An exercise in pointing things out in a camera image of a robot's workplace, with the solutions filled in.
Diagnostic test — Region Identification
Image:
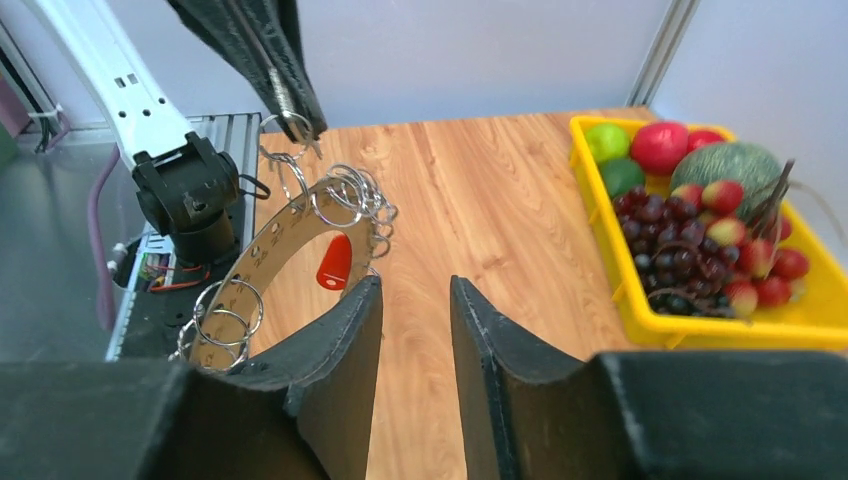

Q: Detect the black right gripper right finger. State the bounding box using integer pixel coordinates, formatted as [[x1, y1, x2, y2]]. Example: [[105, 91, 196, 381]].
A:
[[450, 276, 847, 479]]

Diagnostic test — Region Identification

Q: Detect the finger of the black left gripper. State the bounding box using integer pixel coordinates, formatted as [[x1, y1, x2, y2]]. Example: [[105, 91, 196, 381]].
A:
[[168, 0, 265, 104], [228, 0, 327, 143]]

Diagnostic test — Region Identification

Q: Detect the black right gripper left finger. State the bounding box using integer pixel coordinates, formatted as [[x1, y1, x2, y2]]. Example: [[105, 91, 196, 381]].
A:
[[1, 276, 383, 479]]

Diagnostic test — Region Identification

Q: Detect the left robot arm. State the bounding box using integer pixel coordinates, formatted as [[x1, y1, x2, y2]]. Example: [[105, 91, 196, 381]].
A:
[[28, 1, 327, 265]]

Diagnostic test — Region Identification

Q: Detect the yellow plastic fruit tray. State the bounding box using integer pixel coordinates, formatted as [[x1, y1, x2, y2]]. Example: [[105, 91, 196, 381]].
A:
[[569, 115, 847, 351]]

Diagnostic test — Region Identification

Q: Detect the red grape bunch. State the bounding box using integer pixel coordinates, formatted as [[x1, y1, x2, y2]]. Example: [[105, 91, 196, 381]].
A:
[[669, 180, 810, 320]]

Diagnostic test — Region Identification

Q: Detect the red key tag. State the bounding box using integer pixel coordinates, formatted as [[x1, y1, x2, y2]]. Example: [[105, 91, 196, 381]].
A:
[[316, 234, 353, 291]]

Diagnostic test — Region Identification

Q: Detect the dark purple grape bunch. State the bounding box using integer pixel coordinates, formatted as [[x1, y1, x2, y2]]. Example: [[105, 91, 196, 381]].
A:
[[612, 185, 739, 319]]

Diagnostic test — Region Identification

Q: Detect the green melon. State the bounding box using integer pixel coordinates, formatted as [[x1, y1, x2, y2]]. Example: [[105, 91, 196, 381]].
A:
[[670, 142, 784, 220]]

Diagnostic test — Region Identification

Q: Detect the dark green lime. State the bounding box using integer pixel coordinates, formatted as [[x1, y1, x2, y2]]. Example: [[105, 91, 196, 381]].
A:
[[598, 157, 646, 199]]

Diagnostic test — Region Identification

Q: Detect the red apple upper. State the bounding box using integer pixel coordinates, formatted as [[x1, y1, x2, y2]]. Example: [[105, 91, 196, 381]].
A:
[[686, 129, 726, 154]]

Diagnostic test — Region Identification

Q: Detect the red apple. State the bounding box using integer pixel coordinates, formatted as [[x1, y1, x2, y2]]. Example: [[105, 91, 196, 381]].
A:
[[630, 122, 689, 176], [686, 129, 726, 154]]

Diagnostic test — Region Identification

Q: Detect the red apple lower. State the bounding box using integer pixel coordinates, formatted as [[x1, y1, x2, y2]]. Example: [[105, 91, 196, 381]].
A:
[[630, 122, 689, 176]]

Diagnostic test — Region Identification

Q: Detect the light green apple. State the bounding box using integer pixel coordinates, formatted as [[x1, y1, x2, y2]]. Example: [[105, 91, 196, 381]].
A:
[[585, 122, 631, 164]]

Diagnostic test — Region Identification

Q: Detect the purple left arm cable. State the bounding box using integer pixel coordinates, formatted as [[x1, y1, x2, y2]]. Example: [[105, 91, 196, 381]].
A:
[[86, 142, 124, 333]]

